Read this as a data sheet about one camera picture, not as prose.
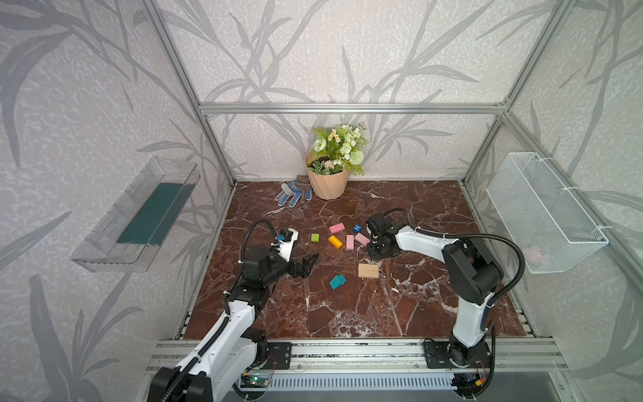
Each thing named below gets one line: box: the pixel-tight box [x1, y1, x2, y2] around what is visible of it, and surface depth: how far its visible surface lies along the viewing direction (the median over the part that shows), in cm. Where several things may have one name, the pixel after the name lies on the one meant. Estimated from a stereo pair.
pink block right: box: [354, 232, 371, 247], surface depth 101 cm
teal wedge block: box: [329, 273, 348, 290], surface depth 90 cm
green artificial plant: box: [307, 123, 369, 176], surface depth 98 cm
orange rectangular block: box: [328, 234, 344, 250], surface depth 101 cm
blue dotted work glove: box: [274, 179, 313, 208], surface depth 118 cm
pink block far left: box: [329, 221, 346, 234], surface depth 104 cm
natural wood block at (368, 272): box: [358, 267, 380, 279], surface depth 92 cm
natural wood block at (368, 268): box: [358, 262, 380, 274], surface depth 93 cm
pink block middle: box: [345, 234, 355, 251], surface depth 100 cm
